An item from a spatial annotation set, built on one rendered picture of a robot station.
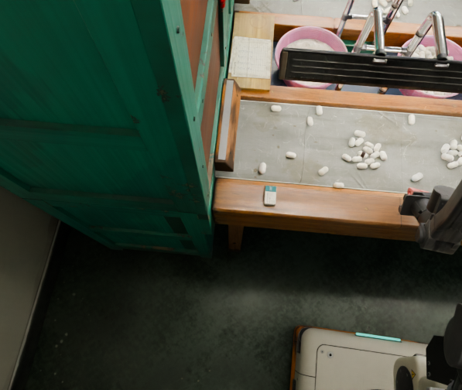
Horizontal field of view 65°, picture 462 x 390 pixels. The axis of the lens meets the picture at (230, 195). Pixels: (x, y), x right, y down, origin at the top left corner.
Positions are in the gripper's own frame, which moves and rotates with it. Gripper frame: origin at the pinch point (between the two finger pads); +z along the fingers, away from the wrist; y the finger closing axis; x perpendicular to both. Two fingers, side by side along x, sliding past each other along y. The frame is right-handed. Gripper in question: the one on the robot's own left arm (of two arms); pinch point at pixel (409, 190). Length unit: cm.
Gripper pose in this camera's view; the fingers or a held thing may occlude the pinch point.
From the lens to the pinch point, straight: 120.6
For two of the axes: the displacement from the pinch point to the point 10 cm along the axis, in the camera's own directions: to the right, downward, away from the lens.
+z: 0.8, -5.0, 8.6
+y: -10.0, -0.9, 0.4
